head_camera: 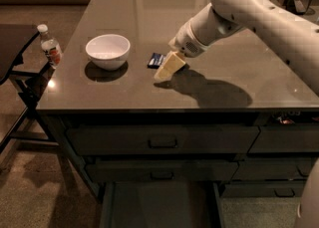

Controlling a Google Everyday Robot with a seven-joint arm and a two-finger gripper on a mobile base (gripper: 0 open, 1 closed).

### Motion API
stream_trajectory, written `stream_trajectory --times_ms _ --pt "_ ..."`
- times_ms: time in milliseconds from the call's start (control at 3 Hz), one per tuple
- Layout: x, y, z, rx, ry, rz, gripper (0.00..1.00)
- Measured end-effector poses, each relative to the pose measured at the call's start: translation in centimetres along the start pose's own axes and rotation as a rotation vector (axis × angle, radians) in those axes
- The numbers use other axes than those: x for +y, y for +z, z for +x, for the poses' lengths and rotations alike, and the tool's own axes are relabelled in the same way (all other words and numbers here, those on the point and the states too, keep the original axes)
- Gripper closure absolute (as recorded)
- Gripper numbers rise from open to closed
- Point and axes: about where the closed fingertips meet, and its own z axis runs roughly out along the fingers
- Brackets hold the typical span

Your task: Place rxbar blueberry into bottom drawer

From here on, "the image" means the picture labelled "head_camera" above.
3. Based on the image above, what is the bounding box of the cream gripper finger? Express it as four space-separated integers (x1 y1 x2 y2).
154 51 185 82

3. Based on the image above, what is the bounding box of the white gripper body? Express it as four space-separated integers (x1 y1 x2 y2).
168 19 208 58

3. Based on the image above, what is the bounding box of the blue rxbar blueberry wrapper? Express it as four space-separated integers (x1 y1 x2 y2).
148 53 165 69

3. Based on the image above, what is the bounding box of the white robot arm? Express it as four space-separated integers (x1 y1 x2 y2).
155 0 319 94

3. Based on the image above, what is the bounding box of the top left drawer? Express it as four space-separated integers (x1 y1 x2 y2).
66 124 259 155

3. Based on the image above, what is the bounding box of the middle left drawer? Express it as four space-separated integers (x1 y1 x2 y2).
86 159 238 182

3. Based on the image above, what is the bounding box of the middle right drawer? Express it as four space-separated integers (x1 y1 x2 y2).
232 157 316 181

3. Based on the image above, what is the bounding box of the top right drawer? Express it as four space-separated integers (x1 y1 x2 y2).
249 124 319 153

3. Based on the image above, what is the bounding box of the open bottom left drawer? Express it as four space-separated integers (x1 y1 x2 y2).
99 181 225 228

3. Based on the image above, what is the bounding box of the bottom right drawer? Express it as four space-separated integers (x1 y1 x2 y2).
220 181 304 198

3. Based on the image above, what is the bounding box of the white ceramic bowl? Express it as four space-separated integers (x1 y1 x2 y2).
86 34 131 71

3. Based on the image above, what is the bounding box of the clear plastic water bottle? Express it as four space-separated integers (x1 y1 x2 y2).
37 24 63 69

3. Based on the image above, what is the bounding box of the black chair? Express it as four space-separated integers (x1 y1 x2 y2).
0 24 55 152

